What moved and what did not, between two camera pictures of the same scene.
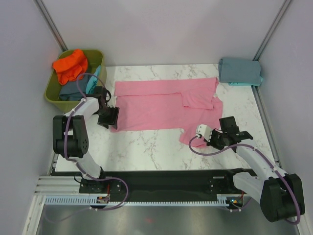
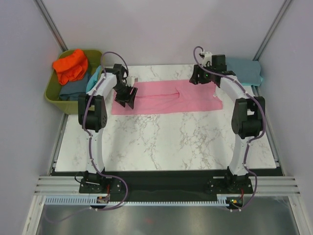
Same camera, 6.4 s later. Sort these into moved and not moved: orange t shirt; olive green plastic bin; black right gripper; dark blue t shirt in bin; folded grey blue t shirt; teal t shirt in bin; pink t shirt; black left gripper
Moved: pink t shirt; black right gripper; black left gripper
Not moved: teal t shirt in bin; orange t shirt; dark blue t shirt in bin; folded grey blue t shirt; olive green plastic bin
